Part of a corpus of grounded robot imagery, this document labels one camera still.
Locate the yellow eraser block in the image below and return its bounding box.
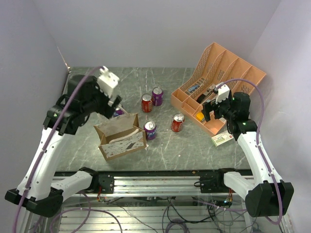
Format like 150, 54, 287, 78
196, 112, 205, 122

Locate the red cola can right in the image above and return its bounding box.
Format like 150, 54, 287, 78
171, 113, 185, 132

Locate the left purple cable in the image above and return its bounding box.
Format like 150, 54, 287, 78
12, 66, 122, 233

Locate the blue toy car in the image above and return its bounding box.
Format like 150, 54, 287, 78
188, 85, 198, 93

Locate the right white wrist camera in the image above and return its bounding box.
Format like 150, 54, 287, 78
214, 82, 230, 104

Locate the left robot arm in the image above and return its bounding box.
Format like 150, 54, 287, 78
5, 72, 121, 217

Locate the orange plastic desk organizer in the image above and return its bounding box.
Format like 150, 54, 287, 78
171, 42, 266, 136

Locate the aluminium mounting rail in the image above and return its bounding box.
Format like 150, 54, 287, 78
51, 169, 258, 197

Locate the purple Fanta can front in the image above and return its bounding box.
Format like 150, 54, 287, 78
144, 120, 156, 140

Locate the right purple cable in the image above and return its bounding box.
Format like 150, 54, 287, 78
215, 78, 286, 225

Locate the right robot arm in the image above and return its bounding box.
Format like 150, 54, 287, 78
202, 92, 294, 217

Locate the red cola can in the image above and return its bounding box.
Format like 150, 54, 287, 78
171, 113, 185, 132
141, 93, 153, 113

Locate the purple cable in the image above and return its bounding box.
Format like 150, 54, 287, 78
12, 66, 122, 233
215, 78, 286, 225

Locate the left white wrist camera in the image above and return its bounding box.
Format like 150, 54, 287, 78
97, 66, 120, 98

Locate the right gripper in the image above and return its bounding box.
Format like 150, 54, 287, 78
201, 93, 235, 121

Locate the green white small box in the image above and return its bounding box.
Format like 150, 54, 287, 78
211, 131, 234, 147

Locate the red cola can back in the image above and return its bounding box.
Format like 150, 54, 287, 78
141, 93, 153, 113

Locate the purple Fanta can back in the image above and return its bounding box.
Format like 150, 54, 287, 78
152, 86, 163, 106

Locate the purple fanta can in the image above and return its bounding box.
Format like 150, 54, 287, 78
144, 120, 156, 140
152, 86, 163, 106
113, 106, 124, 117

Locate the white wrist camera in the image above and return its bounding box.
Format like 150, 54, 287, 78
97, 66, 120, 98
214, 82, 230, 104

